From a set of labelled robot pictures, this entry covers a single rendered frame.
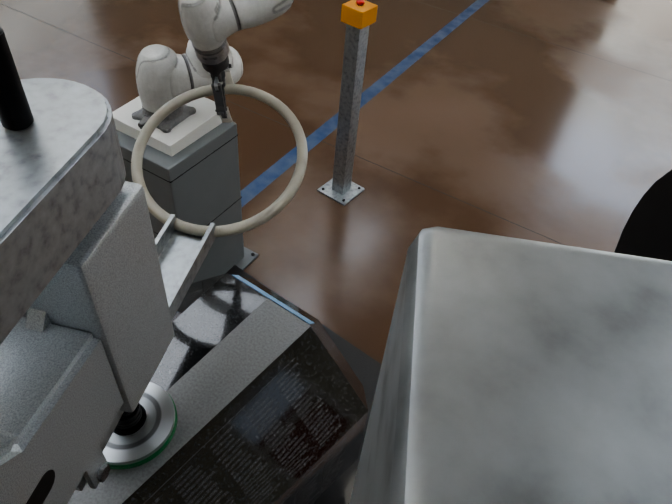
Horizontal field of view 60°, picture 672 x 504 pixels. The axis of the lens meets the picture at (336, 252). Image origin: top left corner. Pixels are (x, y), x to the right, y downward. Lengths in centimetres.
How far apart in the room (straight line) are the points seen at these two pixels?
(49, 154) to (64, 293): 23
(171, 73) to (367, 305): 136
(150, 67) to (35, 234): 153
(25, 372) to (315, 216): 239
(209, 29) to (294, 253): 167
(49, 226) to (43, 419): 29
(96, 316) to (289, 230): 222
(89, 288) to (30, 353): 15
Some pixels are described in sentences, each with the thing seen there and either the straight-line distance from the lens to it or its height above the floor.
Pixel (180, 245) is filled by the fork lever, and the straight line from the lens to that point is 154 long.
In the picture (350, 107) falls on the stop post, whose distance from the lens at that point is 301.
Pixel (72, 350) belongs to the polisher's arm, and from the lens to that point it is 99.
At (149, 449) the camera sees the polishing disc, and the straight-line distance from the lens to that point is 145.
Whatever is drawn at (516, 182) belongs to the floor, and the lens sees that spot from 374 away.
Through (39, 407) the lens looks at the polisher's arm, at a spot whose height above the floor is 137.
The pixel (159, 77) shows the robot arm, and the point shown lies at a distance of 225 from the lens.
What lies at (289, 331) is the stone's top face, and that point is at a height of 80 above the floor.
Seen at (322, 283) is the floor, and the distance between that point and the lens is 285.
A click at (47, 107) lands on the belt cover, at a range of 93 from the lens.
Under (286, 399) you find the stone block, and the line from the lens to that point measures 163.
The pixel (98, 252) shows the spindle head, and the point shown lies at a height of 151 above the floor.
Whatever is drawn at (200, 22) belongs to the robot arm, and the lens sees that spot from 152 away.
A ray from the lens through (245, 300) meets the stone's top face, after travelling 174.
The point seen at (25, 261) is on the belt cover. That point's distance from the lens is 78.
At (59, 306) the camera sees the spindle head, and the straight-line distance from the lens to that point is 99.
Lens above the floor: 214
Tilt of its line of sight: 45 degrees down
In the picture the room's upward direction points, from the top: 6 degrees clockwise
